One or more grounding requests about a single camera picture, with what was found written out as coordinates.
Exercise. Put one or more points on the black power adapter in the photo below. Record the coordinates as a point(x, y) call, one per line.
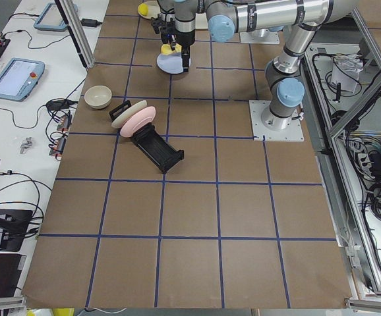
point(90, 22)

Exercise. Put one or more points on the near teach pendant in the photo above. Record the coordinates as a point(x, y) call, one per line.
point(19, 78)

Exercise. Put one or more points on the cream round plate with lemon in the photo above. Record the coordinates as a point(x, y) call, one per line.
point(153, 9)

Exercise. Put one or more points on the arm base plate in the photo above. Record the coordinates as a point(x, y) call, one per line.
point(266, 127)
point(262, 36)

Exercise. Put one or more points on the cream bowl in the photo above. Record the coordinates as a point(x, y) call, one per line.
point(98, 97)

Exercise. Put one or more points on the light blue plate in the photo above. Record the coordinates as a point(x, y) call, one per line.
point(171, 64)

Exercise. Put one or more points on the far teach pendant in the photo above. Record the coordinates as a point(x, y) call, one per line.
point(50, 19)

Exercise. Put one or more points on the black dish rack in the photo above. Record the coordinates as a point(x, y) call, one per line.
point(163, 155)

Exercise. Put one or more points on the cream plate in rack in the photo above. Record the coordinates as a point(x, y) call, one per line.
point(127, 111)

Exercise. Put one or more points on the yellow bread roll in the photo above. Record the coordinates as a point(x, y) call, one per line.
point(167, 50)

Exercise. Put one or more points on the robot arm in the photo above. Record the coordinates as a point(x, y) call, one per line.
point(305, 18)
point(182, 10)

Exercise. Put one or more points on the aluminium frame post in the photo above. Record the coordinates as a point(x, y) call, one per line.
point(71, 19)

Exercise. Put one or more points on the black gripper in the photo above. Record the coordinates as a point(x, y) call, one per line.
point(186, 38)

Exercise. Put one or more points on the pink plate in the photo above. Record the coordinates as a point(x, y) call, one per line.
point(137, 121)

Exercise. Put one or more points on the teach pendant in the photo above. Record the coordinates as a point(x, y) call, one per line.
point(19, 78)
point(50, 19)

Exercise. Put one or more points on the yellow lemon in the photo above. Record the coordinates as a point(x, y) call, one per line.
point(143, 10)

